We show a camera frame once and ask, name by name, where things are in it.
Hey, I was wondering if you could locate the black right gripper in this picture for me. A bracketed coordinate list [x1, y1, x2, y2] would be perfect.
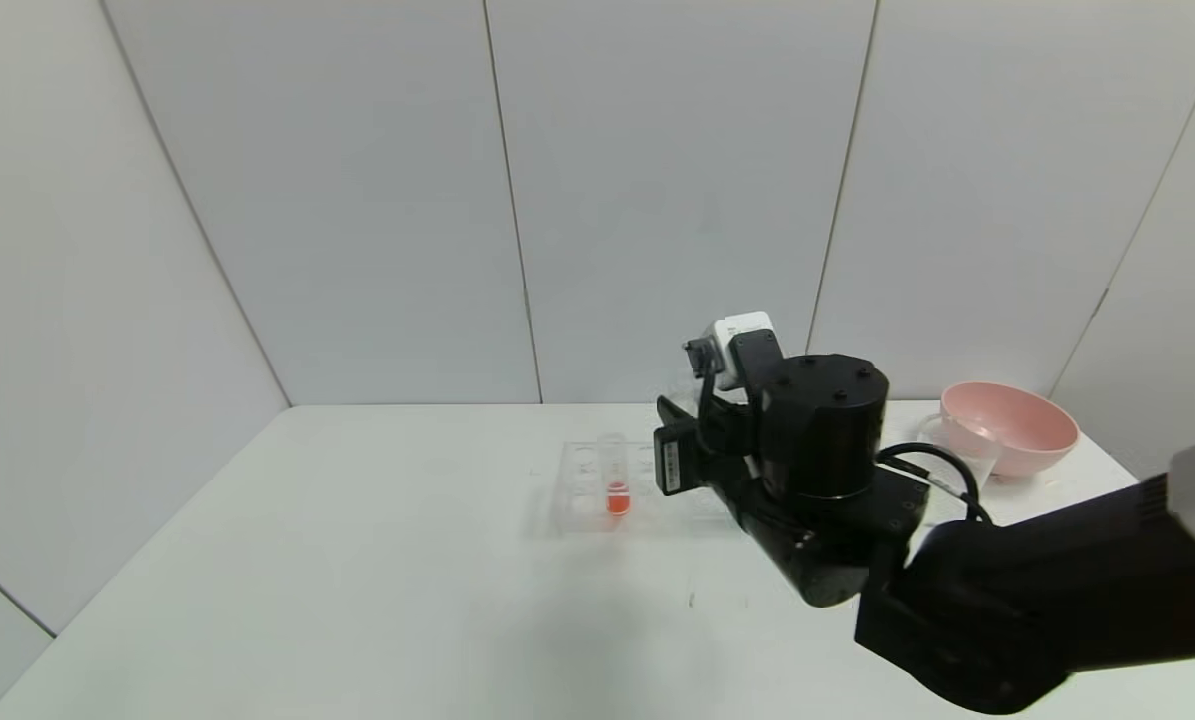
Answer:
[653, 395, 760, 496]

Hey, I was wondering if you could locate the pink bowl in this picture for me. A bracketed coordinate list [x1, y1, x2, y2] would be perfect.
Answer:
[940, 382, 1080, 478]

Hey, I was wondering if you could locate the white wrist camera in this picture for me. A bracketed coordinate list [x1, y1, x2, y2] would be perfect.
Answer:
[684, 312, 786, 393]

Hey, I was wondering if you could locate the clear plastic test tube rack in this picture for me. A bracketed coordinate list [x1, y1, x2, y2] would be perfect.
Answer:
[554, 440, 740, 538]

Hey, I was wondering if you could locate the black camera cable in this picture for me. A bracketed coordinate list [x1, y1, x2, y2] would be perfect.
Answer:
[692, 370, 990, 529]

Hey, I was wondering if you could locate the clear plastic beaker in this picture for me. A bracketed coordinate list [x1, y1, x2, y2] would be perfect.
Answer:
[915, 414, 1000, 501]

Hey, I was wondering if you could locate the test tube with red pigment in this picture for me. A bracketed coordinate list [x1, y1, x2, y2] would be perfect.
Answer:
[598, 433, 631, 517]

